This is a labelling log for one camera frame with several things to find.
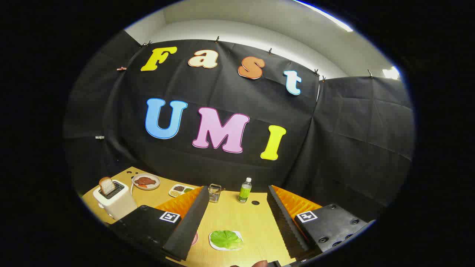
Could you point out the dark beans pile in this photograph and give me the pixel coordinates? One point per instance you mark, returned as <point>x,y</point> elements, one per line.
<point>179,188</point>

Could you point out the brown meat slice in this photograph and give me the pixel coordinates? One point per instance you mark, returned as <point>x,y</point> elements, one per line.
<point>145,181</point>

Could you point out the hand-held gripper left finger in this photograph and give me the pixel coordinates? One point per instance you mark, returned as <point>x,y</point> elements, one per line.
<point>189,222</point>

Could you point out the pink round plate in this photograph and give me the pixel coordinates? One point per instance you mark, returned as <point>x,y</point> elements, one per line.
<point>195,240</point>

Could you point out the black backdrop cloth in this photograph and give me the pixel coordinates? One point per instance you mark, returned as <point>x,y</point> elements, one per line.
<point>222,92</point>

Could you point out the green label plastic bottle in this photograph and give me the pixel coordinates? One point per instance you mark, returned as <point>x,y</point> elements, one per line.
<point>244,193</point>

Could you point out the white square plate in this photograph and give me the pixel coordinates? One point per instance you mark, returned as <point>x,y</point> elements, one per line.
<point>215,247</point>

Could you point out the white toaster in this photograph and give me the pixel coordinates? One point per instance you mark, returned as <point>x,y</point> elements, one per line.
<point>118,205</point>

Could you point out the white divided dish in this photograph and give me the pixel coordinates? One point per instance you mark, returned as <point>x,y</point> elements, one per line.
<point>177,195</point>

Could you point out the toasted bread slice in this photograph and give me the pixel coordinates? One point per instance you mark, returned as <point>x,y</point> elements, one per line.
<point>107,185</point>

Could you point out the beige round plate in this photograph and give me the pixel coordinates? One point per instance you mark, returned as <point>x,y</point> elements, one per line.
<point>157,180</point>

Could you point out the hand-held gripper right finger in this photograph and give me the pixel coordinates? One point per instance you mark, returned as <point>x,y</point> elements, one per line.
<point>285,222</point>

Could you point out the green lettuce leaf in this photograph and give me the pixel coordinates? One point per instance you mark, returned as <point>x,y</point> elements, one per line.
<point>225,239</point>

